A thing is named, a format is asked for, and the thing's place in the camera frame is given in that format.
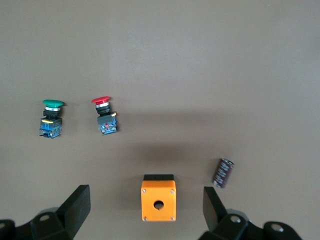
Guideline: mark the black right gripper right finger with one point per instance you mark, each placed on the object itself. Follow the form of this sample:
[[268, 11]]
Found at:
[[215, 215]]

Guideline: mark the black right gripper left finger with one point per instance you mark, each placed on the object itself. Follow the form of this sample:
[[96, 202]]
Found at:
[[75, 207]]

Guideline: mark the red push button switch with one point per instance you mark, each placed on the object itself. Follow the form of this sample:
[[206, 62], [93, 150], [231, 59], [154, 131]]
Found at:
[[106, 122]]

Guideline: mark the orange button enclosure box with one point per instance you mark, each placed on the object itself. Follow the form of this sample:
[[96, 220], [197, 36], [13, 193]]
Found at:
[[150, 205]]

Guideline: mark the green push button switch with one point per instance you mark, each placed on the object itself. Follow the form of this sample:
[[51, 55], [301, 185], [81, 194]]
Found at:
[[51, 125]]

